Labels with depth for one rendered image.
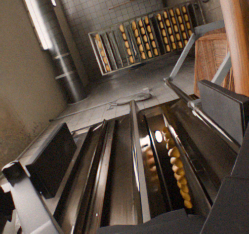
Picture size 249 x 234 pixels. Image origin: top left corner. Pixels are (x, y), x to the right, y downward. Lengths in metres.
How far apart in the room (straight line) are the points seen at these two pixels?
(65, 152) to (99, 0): 5.23
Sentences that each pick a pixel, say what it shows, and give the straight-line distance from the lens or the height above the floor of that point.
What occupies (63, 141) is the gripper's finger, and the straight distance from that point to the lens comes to 0.18.
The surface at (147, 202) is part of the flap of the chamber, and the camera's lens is 0.65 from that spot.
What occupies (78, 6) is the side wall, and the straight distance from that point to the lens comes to 5.42.
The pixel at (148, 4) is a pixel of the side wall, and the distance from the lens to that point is 5.31.
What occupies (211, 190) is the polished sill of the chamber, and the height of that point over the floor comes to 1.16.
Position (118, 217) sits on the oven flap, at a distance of 0.87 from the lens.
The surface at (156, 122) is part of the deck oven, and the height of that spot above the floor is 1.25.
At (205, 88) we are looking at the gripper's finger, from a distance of 0.16.
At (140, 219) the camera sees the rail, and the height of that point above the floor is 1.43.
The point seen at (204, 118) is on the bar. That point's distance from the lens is 0.55.
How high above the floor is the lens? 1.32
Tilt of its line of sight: 6 degrees up
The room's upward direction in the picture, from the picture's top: 107 degrees counter-clockwise
